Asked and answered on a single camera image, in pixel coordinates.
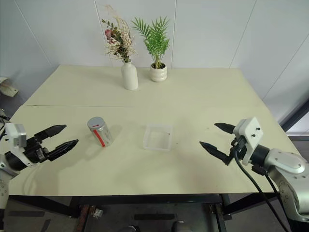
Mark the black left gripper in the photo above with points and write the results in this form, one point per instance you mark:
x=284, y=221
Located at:
x=36, y=152

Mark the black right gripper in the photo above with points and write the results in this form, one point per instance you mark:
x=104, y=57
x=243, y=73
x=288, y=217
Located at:
x=239, y=147

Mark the silver can with red stripe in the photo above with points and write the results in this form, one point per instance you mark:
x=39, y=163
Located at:
x=103, y=135

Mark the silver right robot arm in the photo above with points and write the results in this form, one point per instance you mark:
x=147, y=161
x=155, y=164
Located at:
x=287, y=164

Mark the clear plastic tray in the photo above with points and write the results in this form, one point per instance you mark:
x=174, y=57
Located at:
x=158, y=146

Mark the crumpled clear plastic piece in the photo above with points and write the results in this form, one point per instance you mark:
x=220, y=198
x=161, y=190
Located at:
x=98, y=213

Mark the white ribbed plant pot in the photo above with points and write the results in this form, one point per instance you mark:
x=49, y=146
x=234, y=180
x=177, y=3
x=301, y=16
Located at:
x=158, y=73

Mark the white ceramic vase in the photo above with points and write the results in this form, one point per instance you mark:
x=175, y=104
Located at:
x=129, y=77

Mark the dark rounded shape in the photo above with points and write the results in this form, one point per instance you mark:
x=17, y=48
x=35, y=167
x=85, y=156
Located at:
x=131, y=229
x=179, y=227

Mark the dried flower bouquet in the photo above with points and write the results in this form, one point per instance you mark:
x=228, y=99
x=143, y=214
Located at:
x=119, y=41

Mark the green palm plant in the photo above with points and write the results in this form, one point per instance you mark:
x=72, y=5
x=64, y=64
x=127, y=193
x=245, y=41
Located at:
x=157, y=36

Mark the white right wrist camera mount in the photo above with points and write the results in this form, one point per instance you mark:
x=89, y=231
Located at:
x=251, y=131

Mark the white object with bracket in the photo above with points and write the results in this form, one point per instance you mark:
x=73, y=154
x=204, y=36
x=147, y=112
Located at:
x=7, y=88

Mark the black metal table frame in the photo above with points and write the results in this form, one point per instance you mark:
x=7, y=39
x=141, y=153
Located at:
x=144, y=199

